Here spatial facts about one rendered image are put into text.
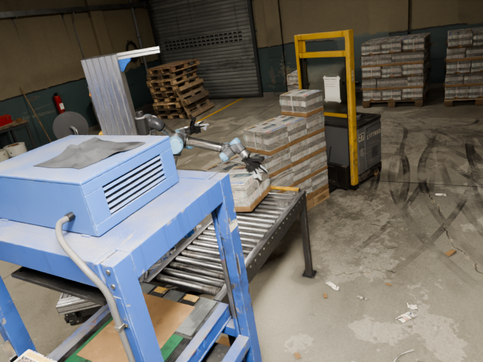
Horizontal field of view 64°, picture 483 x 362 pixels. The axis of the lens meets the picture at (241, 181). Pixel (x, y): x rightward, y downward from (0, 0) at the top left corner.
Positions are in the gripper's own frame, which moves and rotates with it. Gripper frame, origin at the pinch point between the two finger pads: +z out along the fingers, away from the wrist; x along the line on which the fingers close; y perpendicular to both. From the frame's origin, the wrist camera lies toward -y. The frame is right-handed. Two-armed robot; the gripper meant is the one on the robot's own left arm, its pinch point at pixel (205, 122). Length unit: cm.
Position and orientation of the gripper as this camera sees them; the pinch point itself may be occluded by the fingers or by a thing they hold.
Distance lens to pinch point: 386.6
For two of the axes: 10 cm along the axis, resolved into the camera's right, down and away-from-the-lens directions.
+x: 5.9, 3.6, -7.2
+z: 8.0, -3.4, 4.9
